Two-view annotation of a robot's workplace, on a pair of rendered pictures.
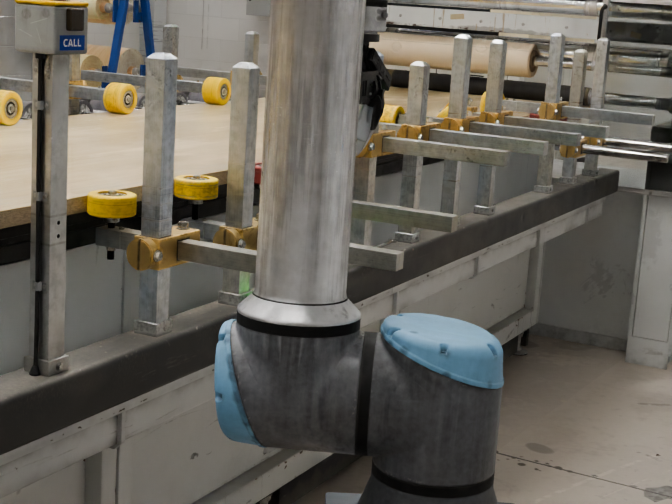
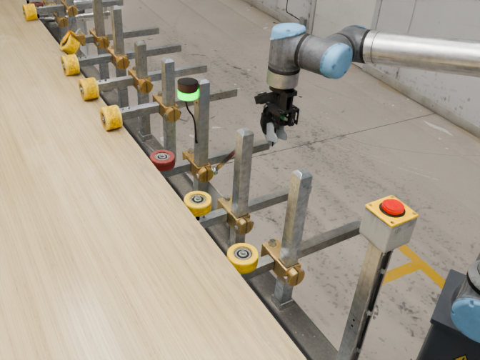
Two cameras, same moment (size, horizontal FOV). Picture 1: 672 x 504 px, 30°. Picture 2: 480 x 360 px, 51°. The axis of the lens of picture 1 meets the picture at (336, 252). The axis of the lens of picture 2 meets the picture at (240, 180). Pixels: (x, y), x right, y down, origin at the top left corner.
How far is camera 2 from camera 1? 2.05 m
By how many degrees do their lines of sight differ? 59
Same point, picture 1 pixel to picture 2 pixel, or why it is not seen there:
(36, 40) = (400, 241)
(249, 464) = not seen: hidden behind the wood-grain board
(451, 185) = (125, 91)
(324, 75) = not seen: outside the picture
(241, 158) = (247, 181)
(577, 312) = not seen: hidden behind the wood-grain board
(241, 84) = (248, 143)
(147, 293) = (288, 290)
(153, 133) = (300, 216)
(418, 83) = (143, 55)
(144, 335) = (287, 308)
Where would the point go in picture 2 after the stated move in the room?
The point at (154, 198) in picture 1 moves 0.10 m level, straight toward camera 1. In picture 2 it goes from (297, 246) to (335, 260)
